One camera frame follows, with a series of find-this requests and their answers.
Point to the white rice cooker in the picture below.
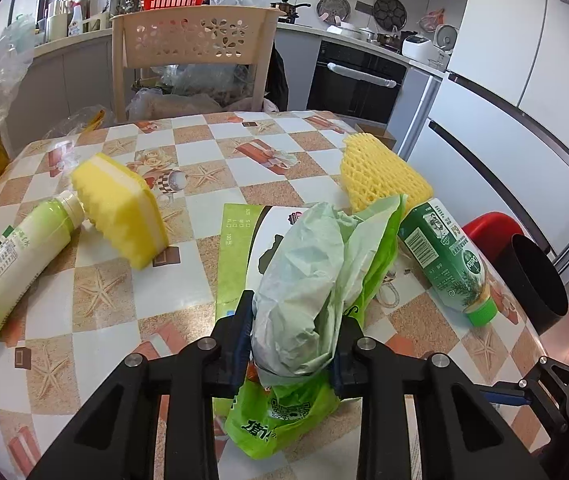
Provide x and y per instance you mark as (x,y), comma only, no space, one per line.
(422,47)

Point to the round black moulded pan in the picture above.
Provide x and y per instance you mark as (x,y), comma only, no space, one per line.
(389,10)

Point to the black jacket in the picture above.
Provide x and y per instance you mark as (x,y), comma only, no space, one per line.
(277,80)

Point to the yellow foam fruit net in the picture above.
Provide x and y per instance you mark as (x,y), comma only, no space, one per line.
(379,175)

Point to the light green plastic bottle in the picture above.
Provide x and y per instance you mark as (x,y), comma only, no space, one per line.
(19,260)

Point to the black trash bin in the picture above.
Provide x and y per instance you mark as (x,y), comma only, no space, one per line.
(529,285)

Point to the green plastic bag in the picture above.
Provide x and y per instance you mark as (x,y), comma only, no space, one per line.
(304,280)

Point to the white refrigerator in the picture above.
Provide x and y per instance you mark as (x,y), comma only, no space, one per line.
(504,35)

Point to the small cardboard box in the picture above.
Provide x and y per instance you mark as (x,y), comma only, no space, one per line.
(382,135)

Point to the crumpled clear plastic bag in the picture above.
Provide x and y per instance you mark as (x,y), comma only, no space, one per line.
(189,82)

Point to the green white paper package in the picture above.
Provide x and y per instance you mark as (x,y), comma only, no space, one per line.
(237,270)

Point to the black built-in oven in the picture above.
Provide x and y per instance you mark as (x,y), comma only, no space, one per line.
(344,90)

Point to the grey kitchen counter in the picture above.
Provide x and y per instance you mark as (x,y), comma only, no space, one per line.
(64,72)

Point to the red plastic stool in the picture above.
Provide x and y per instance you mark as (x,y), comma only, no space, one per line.
(489,227)

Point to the dark green plastic bottle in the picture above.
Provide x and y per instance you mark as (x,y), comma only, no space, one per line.
(444,260)

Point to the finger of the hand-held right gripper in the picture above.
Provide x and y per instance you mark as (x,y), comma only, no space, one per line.
(507,396)

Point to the yellow sponge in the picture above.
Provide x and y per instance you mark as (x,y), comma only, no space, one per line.
(119,205)

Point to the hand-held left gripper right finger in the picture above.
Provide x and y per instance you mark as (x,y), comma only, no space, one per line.
(344,375)

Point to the white spray bottle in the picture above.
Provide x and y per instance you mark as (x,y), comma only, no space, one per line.
(75,22)

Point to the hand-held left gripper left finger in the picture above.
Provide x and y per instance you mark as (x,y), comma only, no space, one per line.
(242,350)

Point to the black cooking pot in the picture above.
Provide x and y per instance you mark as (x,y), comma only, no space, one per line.
(287,10)

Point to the round grey steamer rack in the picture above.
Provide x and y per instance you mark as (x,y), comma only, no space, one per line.
(333,6)

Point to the beige plastic chair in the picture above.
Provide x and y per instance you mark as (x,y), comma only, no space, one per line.
(264,35)

